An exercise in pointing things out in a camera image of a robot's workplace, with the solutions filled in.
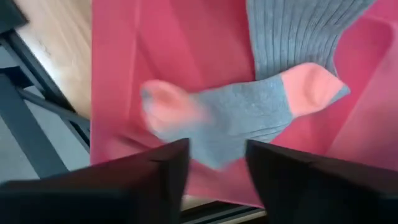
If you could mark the grey sock orange toe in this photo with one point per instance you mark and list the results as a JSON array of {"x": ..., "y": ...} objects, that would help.
[{"x": 242, "y": 115}]

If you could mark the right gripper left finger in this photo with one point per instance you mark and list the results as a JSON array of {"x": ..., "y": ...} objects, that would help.
[{"x": 93, "y": 199}]

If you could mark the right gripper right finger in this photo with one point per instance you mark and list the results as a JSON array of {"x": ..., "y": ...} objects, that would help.
[{"x": 326, "y": 196}]

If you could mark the red plastic tray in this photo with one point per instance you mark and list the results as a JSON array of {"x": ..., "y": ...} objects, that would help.
[{"x": 186, "y": 46}]

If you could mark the black metal table frame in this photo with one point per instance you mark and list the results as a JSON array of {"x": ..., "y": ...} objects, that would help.
[{"x": 32, "y": 133}]

